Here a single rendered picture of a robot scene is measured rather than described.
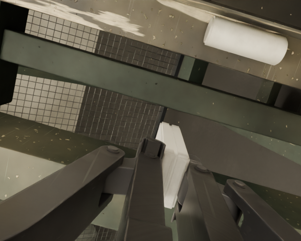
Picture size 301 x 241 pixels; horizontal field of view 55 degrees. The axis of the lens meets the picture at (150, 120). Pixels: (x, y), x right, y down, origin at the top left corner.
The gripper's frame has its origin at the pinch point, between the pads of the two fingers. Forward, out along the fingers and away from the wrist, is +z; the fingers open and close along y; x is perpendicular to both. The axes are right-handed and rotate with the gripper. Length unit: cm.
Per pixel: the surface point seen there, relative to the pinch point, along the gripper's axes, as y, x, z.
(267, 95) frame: 67, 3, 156
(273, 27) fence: 8.1, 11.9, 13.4
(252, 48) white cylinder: 6.6, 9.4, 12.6
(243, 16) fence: 4.7, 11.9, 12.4
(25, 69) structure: -43, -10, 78
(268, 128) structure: 14.6, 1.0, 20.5
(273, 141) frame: 43, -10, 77
